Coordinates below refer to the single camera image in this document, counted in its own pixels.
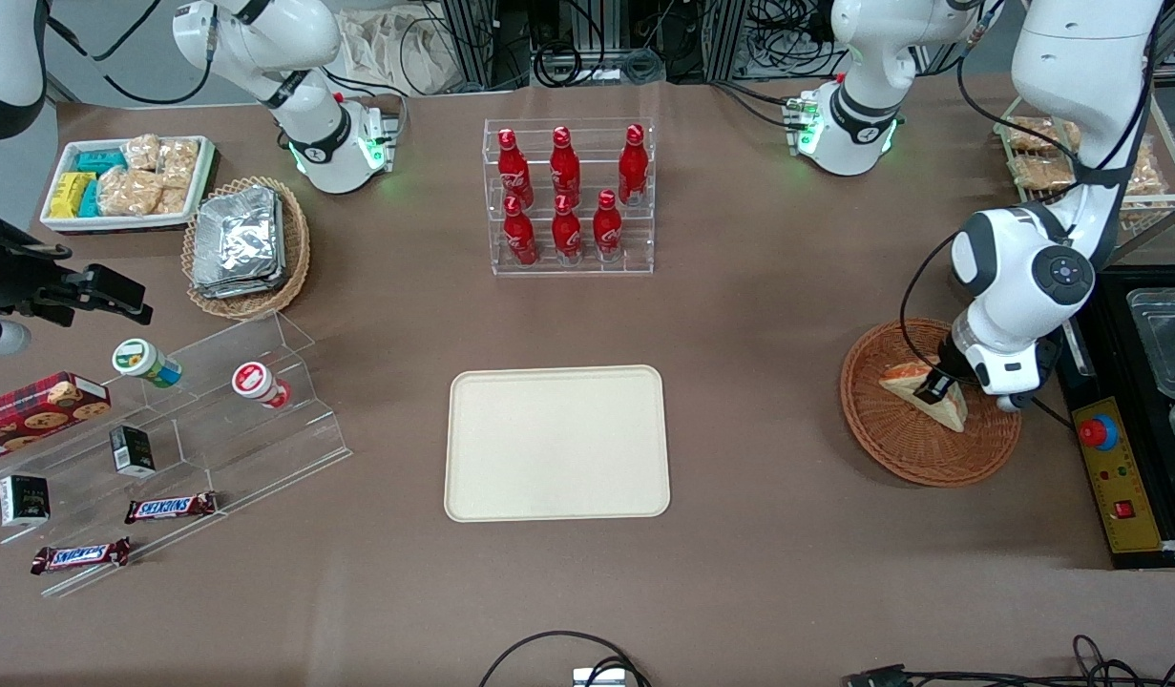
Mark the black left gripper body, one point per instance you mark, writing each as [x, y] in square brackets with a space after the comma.
[949, 371]

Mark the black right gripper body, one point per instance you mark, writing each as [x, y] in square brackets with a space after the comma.
[14, 275]

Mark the triangle sandwich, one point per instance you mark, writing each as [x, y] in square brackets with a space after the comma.
[942, 413]

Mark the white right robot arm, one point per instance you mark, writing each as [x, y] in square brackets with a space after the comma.
[262, 38]

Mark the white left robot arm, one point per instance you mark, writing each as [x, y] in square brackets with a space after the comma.
[1083, 57]

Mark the round brown wicker basket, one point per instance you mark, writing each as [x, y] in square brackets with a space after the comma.
[912, 448]

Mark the oval light wicker basket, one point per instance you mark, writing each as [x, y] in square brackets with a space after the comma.
[296, 248]

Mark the beige rectangular tray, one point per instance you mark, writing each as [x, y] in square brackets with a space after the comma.
[549, 448]

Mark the white rectangular snack bin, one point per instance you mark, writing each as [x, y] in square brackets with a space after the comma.
[57, 221]

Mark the green lid cup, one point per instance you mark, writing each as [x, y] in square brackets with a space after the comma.
[138, 359]

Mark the yellow snack pack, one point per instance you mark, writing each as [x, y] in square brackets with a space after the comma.
[67, 194]

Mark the teal snack pack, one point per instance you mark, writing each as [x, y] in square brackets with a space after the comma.
[100, 160]
[90, 200]

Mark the rice cracker bag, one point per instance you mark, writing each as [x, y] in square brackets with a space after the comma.
[142, 153]
[1031, 134]
[1145, 172]
[129, 193]
[178, 162]
[1040, 174]
[173, 200]

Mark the red cookie box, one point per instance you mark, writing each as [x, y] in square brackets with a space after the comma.
[33, 410]

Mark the silver foil pouch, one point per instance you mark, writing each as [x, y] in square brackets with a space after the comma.
[239, 234]
[239, 286]

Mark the small black box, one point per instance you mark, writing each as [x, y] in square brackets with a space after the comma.
[132, 450]

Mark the red emergency button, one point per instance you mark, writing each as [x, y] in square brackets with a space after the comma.
[1099, 432]

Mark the red lid cup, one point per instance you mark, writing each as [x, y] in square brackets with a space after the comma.
[253, 380]

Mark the black machine with yellow panel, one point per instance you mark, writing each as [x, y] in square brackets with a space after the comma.
[1122, 477]

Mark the clear acrylic stepped shelf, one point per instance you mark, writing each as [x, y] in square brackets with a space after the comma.
[253, 448]

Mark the black and white box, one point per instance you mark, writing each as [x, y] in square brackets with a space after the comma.
[24, 500]

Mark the snickers bar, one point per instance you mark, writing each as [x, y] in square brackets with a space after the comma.
[170, 508]
[79, 555]

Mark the beige cloth bag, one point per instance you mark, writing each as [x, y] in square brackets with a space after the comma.
[387, 52]

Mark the red cola bottle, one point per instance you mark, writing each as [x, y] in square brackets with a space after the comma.
[567, 234]
[633, 167]
[520, 239]
[607, 229]
[514, 172]
[565, 167]

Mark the clear acrylic bottle rack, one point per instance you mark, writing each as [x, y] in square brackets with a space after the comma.
[568, 270]

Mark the silver connector block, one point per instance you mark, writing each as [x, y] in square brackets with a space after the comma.
[598, 678]

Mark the aluminium frame post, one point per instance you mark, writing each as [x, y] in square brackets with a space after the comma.
[468, 43]
[725, 38]

